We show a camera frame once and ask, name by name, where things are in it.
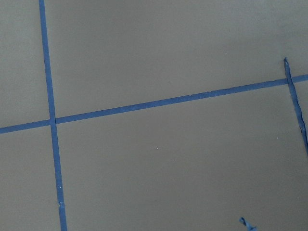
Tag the small blue tape scrap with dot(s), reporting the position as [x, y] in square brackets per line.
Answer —
[248, 226]

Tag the blue tape strip left view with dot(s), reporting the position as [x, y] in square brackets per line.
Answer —
[141, 106]

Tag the vertical blue tape strip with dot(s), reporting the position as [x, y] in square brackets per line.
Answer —
[53, 125]

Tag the short crumpled blue tape strip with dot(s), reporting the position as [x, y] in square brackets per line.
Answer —
[297, 107]

